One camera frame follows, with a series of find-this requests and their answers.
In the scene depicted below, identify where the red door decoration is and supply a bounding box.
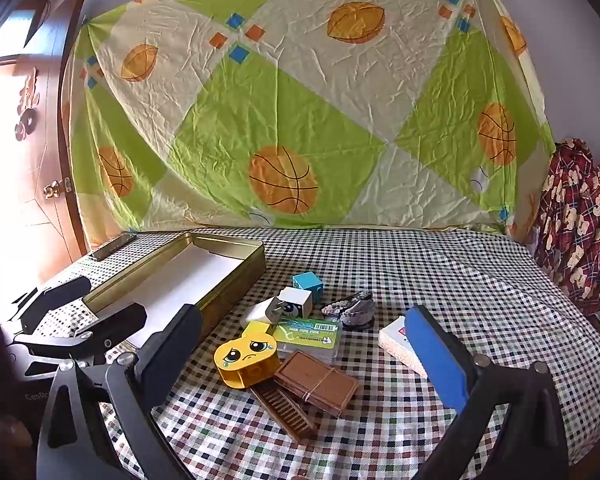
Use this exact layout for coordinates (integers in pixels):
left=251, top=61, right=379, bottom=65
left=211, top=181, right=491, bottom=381
left=14, top=67, right=44, bottom=141

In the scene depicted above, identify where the gold tin box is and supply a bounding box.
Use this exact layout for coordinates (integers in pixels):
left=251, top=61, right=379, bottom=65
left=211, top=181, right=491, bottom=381
left=82, top=232, right=267, bottom=352

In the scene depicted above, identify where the wooden door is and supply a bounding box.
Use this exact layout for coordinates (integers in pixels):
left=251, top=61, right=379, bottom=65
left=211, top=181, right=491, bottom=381
left=0, top=0, right=92, bottom=291

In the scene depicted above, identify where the brown box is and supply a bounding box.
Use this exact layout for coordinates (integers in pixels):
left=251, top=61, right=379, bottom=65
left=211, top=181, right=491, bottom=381
left=273, top=349, right=359, bottom=417

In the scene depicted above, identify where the brown comb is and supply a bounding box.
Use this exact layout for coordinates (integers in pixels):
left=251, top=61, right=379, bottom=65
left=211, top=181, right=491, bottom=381
left=250, top=382, right=319, bottom=445

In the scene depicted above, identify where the dark flat remote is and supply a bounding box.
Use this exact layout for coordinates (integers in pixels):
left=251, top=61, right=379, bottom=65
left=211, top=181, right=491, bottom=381
left=91, top=234, right=138, bottom=262

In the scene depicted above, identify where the red plaid bear cloth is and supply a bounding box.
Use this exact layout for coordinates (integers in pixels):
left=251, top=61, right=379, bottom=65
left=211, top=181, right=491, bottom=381
left=530, top=137, right=600, bottom=317

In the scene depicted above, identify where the white red card pack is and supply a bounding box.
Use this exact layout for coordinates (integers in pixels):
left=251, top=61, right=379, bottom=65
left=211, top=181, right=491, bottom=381
left=378, top=316, right=431, bottom=379

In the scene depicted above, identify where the basketball print bed sheet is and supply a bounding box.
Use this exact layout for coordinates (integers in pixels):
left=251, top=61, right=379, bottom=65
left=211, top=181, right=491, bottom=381
left=62, top=0, right=556, bottom=237

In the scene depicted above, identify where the green label plastic box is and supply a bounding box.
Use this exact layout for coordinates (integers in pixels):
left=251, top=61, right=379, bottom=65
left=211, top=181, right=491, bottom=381
left=271, top=317, right=343, bottom=362

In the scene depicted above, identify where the checkered tablecloth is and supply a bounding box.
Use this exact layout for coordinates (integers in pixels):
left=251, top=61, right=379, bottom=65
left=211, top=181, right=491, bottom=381
left=10, top=227, right=600, bottom=480

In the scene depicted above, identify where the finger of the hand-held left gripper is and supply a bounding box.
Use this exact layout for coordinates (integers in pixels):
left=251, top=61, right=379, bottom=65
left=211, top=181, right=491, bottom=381
left=9, top=275, right=93, bottom=335
left=14, top=303, right=147, bottom=362

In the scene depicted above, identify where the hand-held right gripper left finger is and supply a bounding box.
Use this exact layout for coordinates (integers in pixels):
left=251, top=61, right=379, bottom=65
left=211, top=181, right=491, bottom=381
left=36, top=304, right=203, bottom=480

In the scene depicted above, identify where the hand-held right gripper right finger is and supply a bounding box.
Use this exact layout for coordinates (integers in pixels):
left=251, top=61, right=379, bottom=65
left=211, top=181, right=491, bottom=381
left=404, top=304, right=571, bottom=480

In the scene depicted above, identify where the white charger plug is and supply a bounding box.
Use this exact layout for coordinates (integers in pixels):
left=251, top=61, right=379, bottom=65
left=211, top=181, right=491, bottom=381
left=242, top=296, right=286, bottom=329

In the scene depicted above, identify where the yellow crying face box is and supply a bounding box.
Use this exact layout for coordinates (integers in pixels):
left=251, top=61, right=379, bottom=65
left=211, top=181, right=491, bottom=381
left=213, top=335, right=281, bottom=391

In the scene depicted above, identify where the white toy block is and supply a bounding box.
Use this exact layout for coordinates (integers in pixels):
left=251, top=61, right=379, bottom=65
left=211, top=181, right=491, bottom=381
left=279, top=287, right=313, bottom=319

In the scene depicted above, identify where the blue toy block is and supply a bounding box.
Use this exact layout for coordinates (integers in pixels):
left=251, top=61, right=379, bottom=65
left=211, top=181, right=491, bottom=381
left=292, top=271, right=325, bottom=301

